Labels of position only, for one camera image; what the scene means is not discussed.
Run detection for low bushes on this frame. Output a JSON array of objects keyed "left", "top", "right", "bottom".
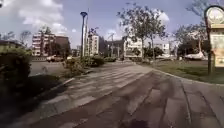
[{"left": 63, "top": 54, "right": 106, "bottom": 76}]

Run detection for pale narrow building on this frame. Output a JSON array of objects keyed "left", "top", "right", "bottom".
[{"left": 87, "top": 34, "right": 100, "bottom": 56}]

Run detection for grey stone slab pavement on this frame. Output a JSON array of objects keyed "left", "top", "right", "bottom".
[{"left": 6, "top": 61, "right": 224, "bottom": 128}]

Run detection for blue-topped lamp pole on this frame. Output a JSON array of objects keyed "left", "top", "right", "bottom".
[{"left": 79, "top": 11, "right": 89, "bottom": 58}]

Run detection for sparse branching tree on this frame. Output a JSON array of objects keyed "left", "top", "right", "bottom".
[{"left": 116, "top": 2, "right": 169, "bottom": 61}]

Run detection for car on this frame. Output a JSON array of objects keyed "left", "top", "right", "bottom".
[{"left": 45, "top": 54, "right": 65, "bottom": 63}]

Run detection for grey asphalt road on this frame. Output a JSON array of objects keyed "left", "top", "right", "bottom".
[{"left": 29, "top": 60, "right": 81, "bottom": 77}]

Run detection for red and white building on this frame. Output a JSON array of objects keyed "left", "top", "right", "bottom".
[{"left": 31, "top": 32, "right": 71, "bottom": 58}]

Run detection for grass lawn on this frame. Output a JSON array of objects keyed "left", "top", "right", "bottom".
[{"left": 146, "top": 59, "right": 224, "bottom": 85}]

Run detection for bare-branched tree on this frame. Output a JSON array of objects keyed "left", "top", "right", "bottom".
[{"left": 173, "top": 23, "right": 209, "bottom": 56}]

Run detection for white vehicle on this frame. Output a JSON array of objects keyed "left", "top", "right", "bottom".
[{"left": 183, "top": 51, "right": 208, "bottom": 62}]

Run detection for dark green hedge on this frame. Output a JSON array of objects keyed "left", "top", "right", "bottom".
[{"left": 0, "top": 46, "right": 33, "bottom": 91}]

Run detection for sign board on post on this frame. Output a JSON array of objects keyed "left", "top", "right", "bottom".
[{"left": 203, "top": 4, "right": 224, "bottom": 76}]

